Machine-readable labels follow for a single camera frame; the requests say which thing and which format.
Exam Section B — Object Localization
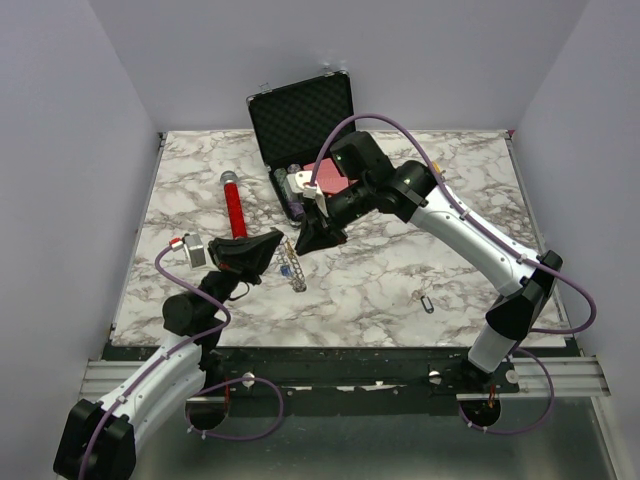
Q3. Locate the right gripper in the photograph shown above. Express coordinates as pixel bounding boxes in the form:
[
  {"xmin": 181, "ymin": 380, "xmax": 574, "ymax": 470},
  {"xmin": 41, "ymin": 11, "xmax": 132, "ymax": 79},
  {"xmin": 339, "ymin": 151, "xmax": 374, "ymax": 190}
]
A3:
[{"xmin": 293, "ymin": 179, "xmax": 374, "ymax": 258}]

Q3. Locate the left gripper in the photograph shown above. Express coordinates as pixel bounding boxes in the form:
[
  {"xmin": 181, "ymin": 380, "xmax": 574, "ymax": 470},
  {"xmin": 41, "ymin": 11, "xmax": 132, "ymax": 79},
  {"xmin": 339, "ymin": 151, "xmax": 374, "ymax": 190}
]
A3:
[{"xmin": 199, "ymin": 229, "xmax": 282, "ymax": 319}]

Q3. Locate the key with yellow tag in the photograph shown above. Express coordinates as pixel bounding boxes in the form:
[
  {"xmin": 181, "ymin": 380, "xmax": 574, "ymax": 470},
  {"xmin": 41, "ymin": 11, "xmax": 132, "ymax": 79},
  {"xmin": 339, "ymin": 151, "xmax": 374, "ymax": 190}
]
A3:
[
  {"xmin": 285, "ymin": 240, "xmax": 296, "ymax": 257},
  {"xmin": 432, "ymin": 161, "xmax": 445, "ymax": 176}
]

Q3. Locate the metal disc with keyrings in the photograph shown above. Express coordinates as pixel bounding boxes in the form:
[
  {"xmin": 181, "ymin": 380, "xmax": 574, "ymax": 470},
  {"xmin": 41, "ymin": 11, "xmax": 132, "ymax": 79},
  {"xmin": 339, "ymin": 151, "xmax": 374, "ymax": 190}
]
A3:
[{"xmin": 276, "ymin": 236, "xmax": 307, "ymax": 293}]

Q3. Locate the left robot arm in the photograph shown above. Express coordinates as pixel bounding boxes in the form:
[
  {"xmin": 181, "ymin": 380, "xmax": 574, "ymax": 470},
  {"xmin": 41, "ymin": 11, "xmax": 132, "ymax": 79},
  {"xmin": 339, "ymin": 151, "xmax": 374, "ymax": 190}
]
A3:
[{"xmin": 53, "ymin": 229, "xmax": 283, "ymax": 479}]

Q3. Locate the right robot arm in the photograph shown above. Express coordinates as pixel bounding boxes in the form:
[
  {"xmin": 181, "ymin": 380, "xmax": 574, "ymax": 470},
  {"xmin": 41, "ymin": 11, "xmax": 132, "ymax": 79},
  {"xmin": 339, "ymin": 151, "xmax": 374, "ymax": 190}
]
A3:
[{"xmin": 286, "ymin": 132, "xmax": 562, "ymax": 392}]

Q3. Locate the pink playing cards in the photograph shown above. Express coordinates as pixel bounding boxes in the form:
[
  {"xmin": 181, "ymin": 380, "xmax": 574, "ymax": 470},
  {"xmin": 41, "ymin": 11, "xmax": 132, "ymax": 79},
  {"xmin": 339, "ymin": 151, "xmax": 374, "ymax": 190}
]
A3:
[{"xmin": 296, "ymin": 158, "xmax": 350, "ymax": 195}]

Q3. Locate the red microphone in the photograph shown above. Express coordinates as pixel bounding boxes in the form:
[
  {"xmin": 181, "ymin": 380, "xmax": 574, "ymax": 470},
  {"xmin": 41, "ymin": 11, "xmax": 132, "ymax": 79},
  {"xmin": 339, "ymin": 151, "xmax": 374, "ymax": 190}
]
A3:
[{"xmin": 220, "ymin": 170, "xmax": 248, "ymax": 239}]

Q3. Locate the black poker chip case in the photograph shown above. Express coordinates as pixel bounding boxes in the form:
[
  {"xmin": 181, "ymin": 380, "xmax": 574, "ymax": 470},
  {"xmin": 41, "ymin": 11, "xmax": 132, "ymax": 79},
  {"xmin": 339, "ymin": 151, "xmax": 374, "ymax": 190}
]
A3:
[{"xmin": 246, "ymin": 71, "xmax": 354, "ymax": 224}]

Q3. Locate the key with black tag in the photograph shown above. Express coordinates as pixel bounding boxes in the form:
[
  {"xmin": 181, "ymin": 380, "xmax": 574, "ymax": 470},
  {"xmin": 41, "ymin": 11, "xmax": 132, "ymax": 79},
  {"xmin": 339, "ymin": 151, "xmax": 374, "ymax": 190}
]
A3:
[{"xmin": 410, "ymin": 290, "xmax": 435, "ymax": 315}]

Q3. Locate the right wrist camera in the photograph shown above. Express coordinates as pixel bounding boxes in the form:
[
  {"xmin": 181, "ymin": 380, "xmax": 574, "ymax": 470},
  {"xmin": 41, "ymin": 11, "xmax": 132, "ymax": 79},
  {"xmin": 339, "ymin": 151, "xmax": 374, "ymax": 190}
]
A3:
[{"xmin": 287, "ymin": 170, "xmax": 328, "ymax": 216}]

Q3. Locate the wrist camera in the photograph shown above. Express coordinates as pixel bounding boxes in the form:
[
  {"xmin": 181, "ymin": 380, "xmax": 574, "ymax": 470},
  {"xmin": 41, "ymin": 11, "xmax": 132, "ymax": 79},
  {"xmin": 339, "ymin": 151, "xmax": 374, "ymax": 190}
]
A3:
[
  {"xmin": 287, "ymin": 170, "xmax": 328, "ymax": 216},
  {"xmin": 169, "ymin": 233, "xmax": 207, "ymax": 270}
]

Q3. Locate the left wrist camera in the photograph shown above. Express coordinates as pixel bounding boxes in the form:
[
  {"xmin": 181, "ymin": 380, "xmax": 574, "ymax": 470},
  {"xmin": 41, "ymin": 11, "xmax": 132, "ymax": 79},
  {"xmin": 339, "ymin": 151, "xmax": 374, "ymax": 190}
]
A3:
[{"xmin": 169, "ymin": 233, "xmax": 207, "ymax": 270}]

